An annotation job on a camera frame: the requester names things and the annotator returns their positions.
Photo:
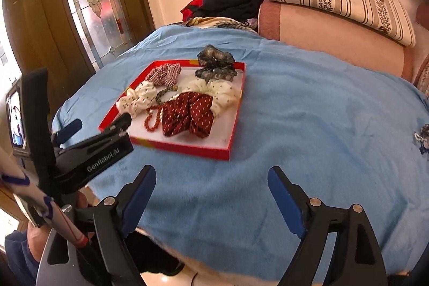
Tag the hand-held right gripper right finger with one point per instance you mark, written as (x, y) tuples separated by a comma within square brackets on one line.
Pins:
[(285, 199)]

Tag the white dotted scrunchie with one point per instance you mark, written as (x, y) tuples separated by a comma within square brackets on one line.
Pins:
[(140, 98)]

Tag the cream dotted sheer scrunchie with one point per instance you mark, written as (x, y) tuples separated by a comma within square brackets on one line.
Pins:
[(224, 93)]

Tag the light blue blanket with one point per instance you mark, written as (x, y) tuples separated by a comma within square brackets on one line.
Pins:
[(301, 121)]

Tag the red-edged shallow box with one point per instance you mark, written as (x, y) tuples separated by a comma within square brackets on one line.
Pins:
[(221, 135)]

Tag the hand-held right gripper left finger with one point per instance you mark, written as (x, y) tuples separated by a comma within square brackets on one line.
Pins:
[(140, 192)]

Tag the person's left forearm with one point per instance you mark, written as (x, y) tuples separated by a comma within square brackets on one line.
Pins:
[(20, 249)]

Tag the wooden door with leaded glass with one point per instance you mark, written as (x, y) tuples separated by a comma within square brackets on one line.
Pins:
[(43, 21)]

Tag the grey sheer scrunchie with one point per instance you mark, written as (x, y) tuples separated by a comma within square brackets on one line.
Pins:
[(214, 66)]

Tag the pink bolster cushion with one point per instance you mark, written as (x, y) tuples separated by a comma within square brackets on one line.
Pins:
[(335, 38)]

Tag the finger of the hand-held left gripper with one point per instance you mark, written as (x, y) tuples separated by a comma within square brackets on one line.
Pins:
[(119, 124), (68, 131)]

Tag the red dotted scrunchie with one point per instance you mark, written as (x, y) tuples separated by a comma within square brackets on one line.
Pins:
[(187, 115)]

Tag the beige patterned blanket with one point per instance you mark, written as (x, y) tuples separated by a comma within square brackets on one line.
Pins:
[(214, 22)]

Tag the black and red clothes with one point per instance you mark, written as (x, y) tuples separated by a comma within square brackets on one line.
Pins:
[(228, 6)]

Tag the pink checked scrunchie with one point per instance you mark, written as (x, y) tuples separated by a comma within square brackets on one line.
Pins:
[(164, 73)]

